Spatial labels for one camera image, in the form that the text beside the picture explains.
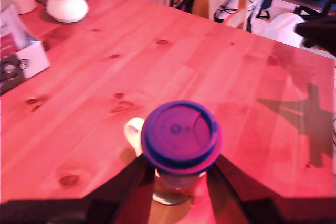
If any blue coffee capsule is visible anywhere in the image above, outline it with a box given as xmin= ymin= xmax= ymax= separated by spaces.
xmin=140 ymin=100 xmax=224 ymax=175

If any yellow cartoon print mug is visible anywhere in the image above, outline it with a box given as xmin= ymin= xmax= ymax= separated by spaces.
xmin=123 ymin=116 xmax=211 ymax=206

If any dark printed cardboard tray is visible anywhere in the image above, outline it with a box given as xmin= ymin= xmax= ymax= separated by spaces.
xmin=0 ymin=40 xmax=51 ymax=97

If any black office chair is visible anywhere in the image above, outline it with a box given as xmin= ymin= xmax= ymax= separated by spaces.
xmin=293 ymin=0 xmax=336 ymax=58

